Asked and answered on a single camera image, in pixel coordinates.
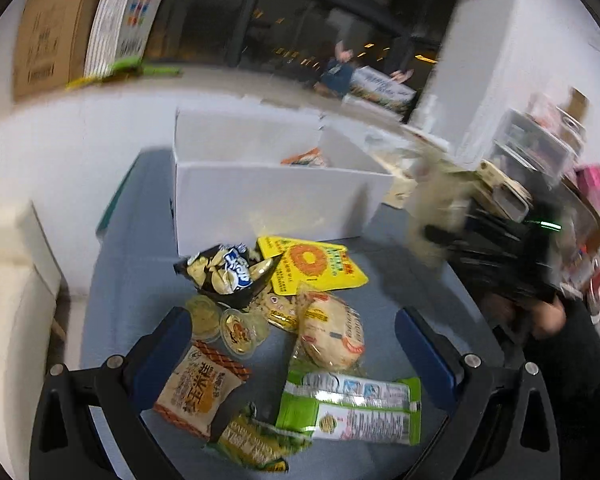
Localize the printed tissue box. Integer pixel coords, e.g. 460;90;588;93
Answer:
347;66;416;114

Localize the person's right forearm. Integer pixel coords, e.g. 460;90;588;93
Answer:
522;305;600;416

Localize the clear plastic storage box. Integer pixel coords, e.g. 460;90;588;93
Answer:
490;107;589;182

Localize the green and yellow snack packet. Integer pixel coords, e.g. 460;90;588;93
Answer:
205;402;314;474

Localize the pile of green packets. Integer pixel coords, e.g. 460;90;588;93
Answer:
65;57;184;91

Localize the clear plastic bag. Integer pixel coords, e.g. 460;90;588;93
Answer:
367;130;449;207

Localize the cream sofa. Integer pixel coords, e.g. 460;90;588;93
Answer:
0;200;67;461

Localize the green and white snack packet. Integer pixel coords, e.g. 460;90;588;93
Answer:
276;370;422;446

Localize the white cardboard box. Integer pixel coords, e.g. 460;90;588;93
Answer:
172;107;396;257

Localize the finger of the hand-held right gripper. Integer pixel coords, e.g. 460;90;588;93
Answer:
424;224;482;262

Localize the rice cracker packet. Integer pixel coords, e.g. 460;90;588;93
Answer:
289;285;369;377

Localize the person's right hand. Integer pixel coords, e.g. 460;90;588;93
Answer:
526;295;569;341

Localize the brown cardboard box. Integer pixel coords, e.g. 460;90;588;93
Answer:
12;0;112;104

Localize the orange patterned corn snack packet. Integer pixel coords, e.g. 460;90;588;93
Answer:
153;340;254;441

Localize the beige snack packet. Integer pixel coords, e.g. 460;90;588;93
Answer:
407;155;477;269

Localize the clear jelly cup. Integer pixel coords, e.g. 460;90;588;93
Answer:
186;295;225;344
219;307;271;359

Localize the black snack bag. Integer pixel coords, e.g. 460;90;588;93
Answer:
174;242;284;309

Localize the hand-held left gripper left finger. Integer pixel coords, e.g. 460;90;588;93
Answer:
29;306;196;480

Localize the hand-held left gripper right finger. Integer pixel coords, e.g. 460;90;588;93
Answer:
395;306;573;480

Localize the small round cookie packet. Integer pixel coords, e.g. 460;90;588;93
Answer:
255;290;301;334

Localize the small blue box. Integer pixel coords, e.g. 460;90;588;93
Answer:
314;57;356;99

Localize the pink box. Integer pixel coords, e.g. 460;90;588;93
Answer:
576;164;600;202

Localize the dark window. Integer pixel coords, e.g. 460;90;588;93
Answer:
145;0;462;97

